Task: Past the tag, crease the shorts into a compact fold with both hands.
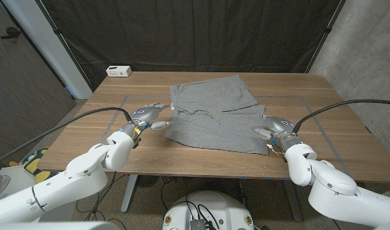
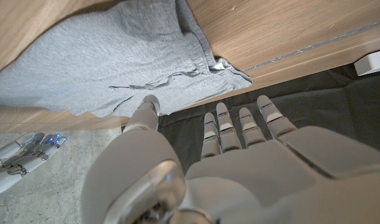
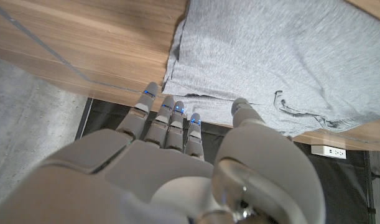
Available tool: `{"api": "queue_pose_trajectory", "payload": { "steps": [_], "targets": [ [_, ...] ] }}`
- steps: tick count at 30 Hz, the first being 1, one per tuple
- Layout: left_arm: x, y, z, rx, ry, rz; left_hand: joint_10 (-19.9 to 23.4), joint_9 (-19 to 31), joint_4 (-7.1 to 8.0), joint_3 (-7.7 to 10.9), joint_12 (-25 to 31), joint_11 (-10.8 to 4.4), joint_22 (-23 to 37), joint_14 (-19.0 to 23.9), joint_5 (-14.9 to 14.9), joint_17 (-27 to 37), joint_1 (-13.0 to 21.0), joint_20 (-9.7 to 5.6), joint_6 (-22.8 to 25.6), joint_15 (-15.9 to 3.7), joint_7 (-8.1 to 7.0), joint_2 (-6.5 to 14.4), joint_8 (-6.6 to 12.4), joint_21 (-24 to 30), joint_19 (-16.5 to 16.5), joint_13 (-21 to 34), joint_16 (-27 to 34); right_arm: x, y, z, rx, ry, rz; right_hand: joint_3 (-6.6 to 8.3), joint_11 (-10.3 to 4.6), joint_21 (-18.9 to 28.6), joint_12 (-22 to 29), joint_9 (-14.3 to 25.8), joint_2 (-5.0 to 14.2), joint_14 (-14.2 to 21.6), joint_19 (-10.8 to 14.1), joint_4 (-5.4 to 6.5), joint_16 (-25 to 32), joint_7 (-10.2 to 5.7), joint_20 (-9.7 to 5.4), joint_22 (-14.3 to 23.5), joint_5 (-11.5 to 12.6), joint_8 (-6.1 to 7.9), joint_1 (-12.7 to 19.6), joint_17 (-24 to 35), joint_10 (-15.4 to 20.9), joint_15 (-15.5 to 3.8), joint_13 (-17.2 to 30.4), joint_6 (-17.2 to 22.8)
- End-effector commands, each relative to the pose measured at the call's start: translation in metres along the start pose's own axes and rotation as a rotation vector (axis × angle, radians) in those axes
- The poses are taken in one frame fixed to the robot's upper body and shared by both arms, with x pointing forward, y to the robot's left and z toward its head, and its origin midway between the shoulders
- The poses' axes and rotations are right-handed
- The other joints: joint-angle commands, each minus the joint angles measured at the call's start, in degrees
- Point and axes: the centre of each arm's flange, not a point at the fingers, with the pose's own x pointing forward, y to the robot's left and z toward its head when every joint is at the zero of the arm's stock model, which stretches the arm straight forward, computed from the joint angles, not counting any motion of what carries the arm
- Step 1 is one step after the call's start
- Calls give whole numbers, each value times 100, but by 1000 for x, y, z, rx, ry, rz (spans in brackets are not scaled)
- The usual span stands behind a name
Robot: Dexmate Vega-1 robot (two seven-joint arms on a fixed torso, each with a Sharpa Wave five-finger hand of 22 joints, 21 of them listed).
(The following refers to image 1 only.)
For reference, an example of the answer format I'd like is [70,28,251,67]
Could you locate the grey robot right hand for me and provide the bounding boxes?
[252,114,306,151]

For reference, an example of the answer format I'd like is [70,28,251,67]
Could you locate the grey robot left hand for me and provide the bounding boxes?
[119,102,172,143]

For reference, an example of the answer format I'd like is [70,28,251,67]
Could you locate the grey cotton shorts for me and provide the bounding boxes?
[164,74,269,156]

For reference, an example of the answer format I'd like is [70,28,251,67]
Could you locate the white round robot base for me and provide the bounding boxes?
[161,190,255,230]

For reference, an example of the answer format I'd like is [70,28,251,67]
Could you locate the white power strip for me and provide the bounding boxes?
[105,65,133,78]

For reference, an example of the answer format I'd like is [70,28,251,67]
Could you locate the black round fan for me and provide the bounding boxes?
[136,174,160,188]

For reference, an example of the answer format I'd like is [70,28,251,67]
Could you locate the grey table leg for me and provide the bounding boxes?
[282,180,303,222]

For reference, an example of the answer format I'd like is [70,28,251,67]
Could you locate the white table leg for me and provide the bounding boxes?
[120,174,139,213]

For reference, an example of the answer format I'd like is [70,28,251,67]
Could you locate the black backdrop curtain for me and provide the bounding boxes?
[41,0,345,92]

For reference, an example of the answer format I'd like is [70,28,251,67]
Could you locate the black backdrop stand pole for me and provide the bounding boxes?
[34,0,93,92]
[305,0,346,73]

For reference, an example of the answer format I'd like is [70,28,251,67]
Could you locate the grey hub box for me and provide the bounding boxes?
[190,218,214,230]

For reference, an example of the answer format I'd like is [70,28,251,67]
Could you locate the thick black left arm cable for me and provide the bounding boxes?
[0,107,133,167]

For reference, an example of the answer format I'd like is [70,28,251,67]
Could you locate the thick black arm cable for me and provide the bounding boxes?
[0,107,133,167]
[293,98,390,134]

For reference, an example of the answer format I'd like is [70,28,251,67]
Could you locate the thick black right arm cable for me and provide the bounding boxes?
[293,98,390,134]

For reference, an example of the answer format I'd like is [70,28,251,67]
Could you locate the white door frame post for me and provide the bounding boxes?
[0,0,93,100]

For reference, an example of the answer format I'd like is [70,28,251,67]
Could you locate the black door handle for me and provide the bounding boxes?
[0,26,22,40]

